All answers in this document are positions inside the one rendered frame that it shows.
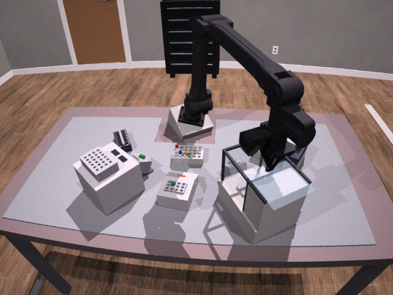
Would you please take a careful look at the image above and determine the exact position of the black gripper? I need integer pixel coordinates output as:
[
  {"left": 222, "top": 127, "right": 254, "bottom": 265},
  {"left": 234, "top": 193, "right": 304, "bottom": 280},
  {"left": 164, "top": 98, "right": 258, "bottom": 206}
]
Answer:
[{"left": 260, "top": 125, "right": 296, "bottom": 170}]

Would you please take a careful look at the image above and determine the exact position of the light grey bench mat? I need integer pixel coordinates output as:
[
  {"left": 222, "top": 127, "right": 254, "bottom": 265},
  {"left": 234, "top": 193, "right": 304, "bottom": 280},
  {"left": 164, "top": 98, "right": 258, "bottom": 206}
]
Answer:
[{"left": 3, "top": 117, "right": 376, "bottom": 246}]

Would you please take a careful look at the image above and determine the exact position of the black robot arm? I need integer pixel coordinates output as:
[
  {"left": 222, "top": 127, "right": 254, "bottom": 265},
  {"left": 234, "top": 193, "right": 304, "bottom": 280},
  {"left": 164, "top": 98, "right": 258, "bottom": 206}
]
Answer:
[{"left": 178, "top": 14, "right": 316, "bottom": 157}]

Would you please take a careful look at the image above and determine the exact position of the white tube rack with holes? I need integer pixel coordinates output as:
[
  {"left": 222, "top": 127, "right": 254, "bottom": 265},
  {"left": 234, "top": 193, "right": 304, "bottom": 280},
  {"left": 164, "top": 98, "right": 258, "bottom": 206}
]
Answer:
[{"left": 171, "top": 145, "right": 204, "bottom": 165}]

